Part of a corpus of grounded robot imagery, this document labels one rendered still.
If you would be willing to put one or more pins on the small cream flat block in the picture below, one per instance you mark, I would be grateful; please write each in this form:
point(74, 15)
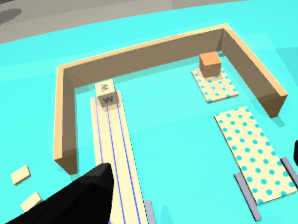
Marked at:
point(20, 175)

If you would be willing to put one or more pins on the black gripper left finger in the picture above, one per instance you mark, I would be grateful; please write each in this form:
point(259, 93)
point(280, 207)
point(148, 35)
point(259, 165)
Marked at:
point(87, 200)

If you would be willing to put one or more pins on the cream strip with teal polka dots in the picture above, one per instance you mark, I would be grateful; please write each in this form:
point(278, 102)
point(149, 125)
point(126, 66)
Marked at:
point(255, 158)

